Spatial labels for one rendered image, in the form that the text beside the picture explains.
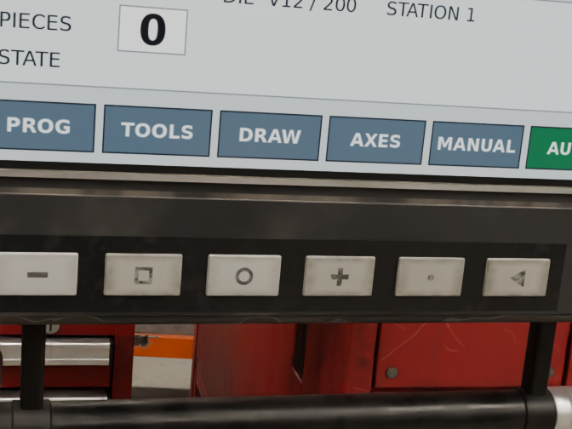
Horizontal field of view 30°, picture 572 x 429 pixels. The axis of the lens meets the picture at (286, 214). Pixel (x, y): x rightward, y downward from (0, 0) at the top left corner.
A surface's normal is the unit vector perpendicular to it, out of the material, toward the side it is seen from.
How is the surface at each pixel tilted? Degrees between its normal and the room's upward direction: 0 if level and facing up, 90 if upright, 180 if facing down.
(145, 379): 0
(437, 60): 90
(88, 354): 90
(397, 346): 90
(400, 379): 90
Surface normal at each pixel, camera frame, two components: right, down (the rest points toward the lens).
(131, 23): 0.25, 0.24
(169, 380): 0.08, -0.97
